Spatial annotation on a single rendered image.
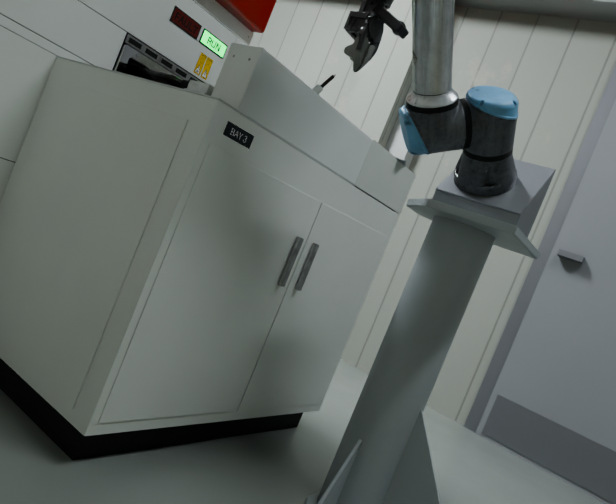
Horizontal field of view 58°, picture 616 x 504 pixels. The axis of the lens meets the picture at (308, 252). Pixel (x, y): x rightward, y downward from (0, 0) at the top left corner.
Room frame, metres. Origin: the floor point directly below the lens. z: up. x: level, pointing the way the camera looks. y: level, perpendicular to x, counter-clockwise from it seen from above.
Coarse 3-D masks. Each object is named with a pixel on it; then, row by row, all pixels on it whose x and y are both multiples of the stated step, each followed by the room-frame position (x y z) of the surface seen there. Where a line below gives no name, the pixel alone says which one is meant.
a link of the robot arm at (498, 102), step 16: (480, 96) 1.25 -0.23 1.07; (496, 96) 1.26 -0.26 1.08; (512, 96) 1.26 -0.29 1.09; (464, 112) 1.25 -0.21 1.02; (480, 112) 1.25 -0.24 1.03; (496, 112) 1.23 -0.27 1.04; (512, 112) 1.24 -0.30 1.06; (480, 128) 1.26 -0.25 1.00; (496, 128) 1.26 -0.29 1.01; (512, 128) 1.27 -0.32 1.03; (464, 144) 1.28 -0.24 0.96; (480, 144) 1.29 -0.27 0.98; (496, 144) 1.28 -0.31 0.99; (512, 144) 1.31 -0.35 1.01
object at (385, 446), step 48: (432, 240) 1.37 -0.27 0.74; (480, 240) 1.33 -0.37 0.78; (528, 240) 1.31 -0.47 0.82; (432, 288) 1.33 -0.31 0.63; (384, 336) 1.42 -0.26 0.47; (432, 336) 1.33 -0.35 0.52; (384, 384) 1.34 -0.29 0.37; (432, 384) 1.36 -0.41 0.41; (384, 432) 1.33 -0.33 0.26; (336, 480) 1.29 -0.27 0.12; (384, 480) 1.34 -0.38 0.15; (432, 480) 1.31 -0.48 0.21
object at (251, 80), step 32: (224, 64) 1.22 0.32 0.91; (256, 64) 1.17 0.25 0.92; (224, 96) 1.20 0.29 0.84; (256, 96) 1.20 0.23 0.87; (288, 96) 1.28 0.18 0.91; (320, 96) 1.37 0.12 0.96; (288, 128) 1.31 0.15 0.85; (320, 128) 1.41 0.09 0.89; (352, 128) 1.52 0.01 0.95; (320, 160) 1.45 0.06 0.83; (352, 160) 1.57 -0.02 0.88
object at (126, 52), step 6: (126, 48) 1.60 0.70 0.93; (132, 48) 1.61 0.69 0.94; (120, 54) 1.59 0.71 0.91; (126, 54) 1.60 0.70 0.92; (132, 54) 1.62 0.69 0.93; (138, 54) 1.63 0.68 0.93; (120, 60) 1.59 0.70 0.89; (126, 60) 1.61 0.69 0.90; (138, 60) 1.64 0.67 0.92; (144, 60) 1.65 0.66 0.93; (150, 60) 1.67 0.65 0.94; (114, 66) 1.60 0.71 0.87; (120, 66) 1.60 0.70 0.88; (150, 66) 1.67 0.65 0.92; (156, 66) 1.69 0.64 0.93; (126, 72) 1.62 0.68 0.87; (168, 72) 1.73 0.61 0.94; (180, 78) 1.77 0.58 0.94
